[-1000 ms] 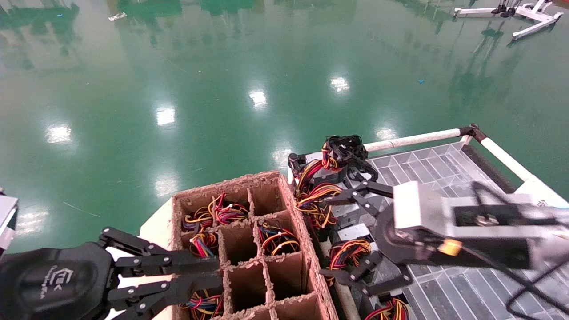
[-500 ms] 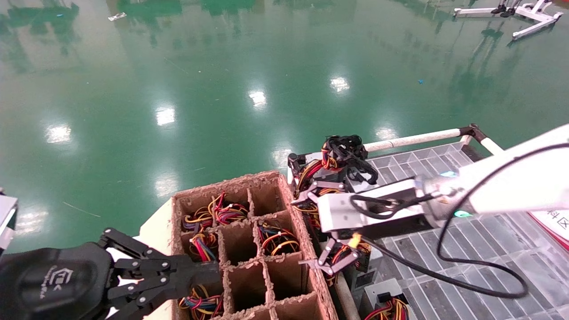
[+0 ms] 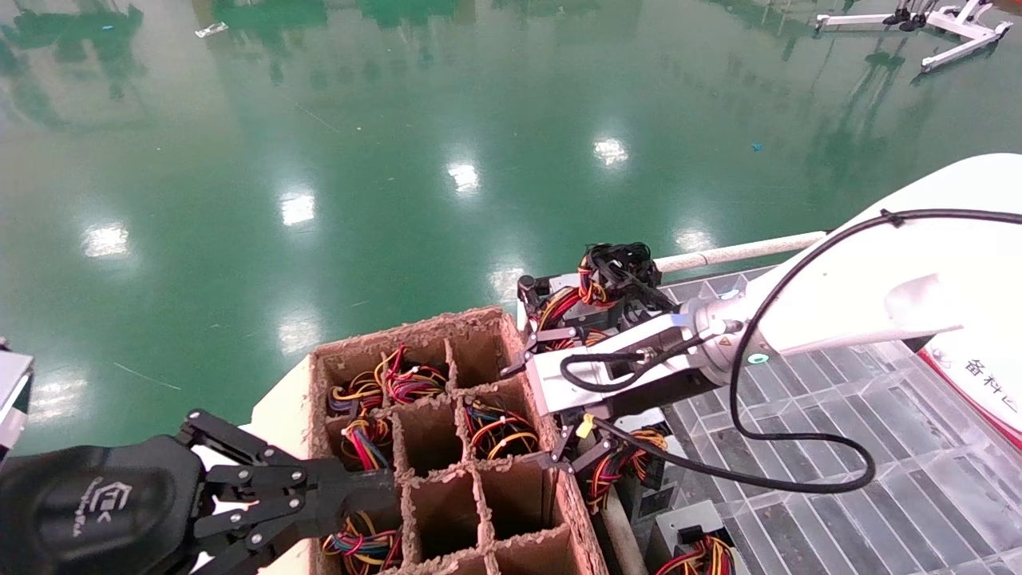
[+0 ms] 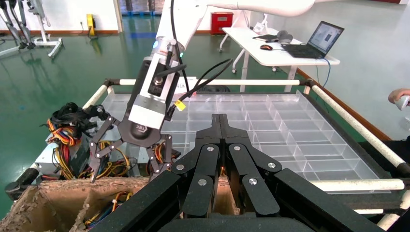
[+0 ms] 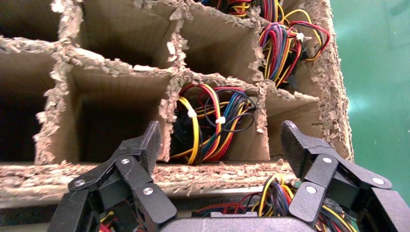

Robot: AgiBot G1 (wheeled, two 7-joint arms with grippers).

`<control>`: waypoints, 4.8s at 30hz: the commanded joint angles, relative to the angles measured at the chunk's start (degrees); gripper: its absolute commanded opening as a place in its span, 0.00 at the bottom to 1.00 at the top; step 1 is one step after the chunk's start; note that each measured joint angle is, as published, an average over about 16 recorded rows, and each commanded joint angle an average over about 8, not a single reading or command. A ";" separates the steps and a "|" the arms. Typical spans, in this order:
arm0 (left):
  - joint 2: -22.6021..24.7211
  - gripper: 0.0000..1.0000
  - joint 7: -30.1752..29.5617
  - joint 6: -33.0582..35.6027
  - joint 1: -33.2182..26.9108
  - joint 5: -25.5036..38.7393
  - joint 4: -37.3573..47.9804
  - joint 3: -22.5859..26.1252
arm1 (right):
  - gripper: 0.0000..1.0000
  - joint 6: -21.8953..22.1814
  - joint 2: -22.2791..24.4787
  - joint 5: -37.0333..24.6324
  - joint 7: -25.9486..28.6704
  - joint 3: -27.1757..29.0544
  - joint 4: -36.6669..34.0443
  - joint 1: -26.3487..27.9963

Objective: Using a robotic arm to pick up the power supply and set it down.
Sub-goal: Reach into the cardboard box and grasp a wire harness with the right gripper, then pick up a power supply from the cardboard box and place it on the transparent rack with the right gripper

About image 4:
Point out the white robot stand base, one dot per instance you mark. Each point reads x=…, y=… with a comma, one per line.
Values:
x=45, y=41

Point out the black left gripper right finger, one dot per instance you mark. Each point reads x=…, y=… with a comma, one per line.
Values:
x=238, y=160

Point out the worn cardboard divider box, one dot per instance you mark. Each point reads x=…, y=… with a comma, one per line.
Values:
x=57, y=205

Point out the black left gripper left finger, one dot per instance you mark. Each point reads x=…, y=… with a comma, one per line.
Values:
x=208, y=160

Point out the yellow wall device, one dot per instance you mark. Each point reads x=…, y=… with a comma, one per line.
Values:
x=90, y=24

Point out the white robot stand black feet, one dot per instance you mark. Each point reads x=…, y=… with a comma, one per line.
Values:
x=25, y=45

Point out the small white desk stand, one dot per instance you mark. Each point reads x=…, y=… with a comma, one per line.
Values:
x=259, y=28

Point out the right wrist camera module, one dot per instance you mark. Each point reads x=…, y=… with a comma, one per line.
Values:
x=150, y=112

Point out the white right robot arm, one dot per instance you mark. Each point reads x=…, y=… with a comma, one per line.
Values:
x=189, y=19

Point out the orange black computer mouse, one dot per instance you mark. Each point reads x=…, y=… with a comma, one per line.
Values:
x=266, y=47

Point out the clear plastic compartment tray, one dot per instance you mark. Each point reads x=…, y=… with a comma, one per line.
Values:
x=288, y=128

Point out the person bare hand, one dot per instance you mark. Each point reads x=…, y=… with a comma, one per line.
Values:
x=400, y=93

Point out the person dark trousers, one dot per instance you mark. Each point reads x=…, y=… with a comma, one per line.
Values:
x=397, y=150

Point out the white rolling desk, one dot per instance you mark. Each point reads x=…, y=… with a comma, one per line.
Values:
x=275, y=57

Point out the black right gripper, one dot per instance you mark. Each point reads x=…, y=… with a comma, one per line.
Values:
x=137, y=134

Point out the grey handheld controller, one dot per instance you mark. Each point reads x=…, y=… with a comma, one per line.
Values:
x=403, y=103

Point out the black notebook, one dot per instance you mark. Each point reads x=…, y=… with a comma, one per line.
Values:
x=264, y=37

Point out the red metal cabinet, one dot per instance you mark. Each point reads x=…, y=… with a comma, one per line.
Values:
x=221, y=22

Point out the black open laptop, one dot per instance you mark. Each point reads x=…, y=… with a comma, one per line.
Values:
x=326, y=36

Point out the white tube rack frame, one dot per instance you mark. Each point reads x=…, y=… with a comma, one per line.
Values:
x=256, y=82

